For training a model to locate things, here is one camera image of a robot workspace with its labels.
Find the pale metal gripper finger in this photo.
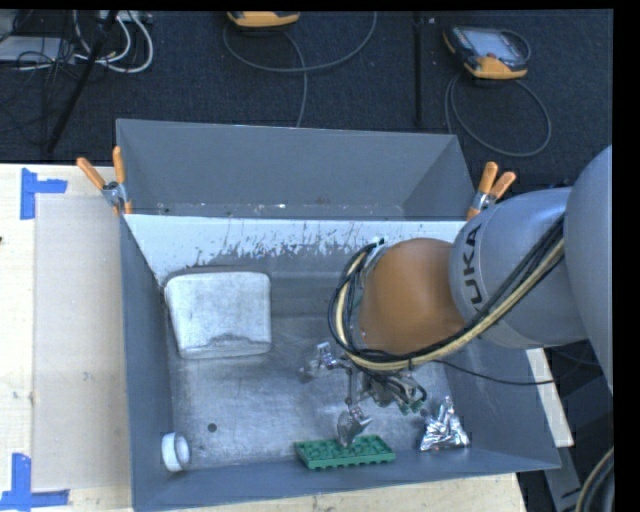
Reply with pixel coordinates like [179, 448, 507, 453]
[298, 341, 338, 383]
[336, 405, 375, 449]

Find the dark green flat block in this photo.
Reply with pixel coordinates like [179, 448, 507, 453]
[293, 434, 398, 471]

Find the grey metal bin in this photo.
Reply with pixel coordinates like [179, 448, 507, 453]
[115, 118, 563, 512]

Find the clear bag of metal screws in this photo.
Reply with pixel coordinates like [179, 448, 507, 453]
[418, 395, 472, 453]

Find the white sponge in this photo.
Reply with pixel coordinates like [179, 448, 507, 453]
[164, 270, 274, 360]

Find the white tape roll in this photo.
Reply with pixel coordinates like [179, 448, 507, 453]
[160, 431, 193, 473]

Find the pale wood flat board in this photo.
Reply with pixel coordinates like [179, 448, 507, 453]
[31, 192, 132, 492]

